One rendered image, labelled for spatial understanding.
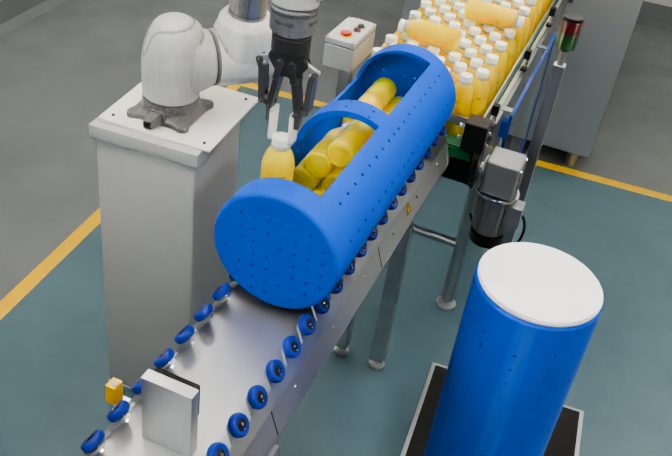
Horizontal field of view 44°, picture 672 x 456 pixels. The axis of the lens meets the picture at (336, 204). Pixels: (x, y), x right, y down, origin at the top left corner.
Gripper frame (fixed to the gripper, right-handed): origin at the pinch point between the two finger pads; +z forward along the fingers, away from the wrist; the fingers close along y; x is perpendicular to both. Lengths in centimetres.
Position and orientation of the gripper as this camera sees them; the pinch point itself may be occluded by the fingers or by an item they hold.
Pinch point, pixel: (282, 125)
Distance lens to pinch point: 168.4
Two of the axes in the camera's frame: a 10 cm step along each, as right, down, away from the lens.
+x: 3.9, -4.9, 7.8
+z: -1.2, 8.1, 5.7
